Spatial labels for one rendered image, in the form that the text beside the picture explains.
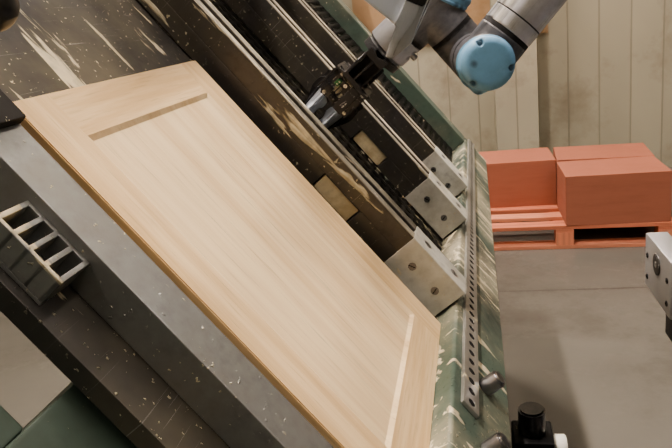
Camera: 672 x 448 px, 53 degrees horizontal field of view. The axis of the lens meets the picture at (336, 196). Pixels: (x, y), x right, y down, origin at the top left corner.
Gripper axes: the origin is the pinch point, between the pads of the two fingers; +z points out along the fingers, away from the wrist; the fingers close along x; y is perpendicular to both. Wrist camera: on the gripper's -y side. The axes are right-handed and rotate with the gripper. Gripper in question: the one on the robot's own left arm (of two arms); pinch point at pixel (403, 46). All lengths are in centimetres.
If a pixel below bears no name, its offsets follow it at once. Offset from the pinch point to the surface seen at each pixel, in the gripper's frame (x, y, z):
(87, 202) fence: 7.8, 19.1, 21.3
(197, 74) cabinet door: -38, 29, 19
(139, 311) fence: 11.8, 10.6, 26.2
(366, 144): -84, 4, 30
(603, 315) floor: -225, -112, 92
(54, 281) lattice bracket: 15.8, 16.2, 24.2
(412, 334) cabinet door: -30, -15, 39
